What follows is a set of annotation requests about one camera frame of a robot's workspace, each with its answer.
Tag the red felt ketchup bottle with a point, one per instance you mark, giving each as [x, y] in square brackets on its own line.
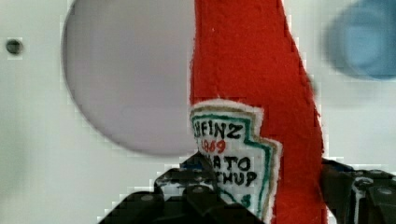
[253, 113]

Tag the blue bowl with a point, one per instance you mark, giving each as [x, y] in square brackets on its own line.
[361, 40]

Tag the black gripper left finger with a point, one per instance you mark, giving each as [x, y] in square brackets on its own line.
[185, 195]

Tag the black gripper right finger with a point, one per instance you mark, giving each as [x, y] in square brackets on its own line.
[358, 196]

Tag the grey oval plate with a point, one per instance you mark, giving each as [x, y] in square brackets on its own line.
[127, 66]

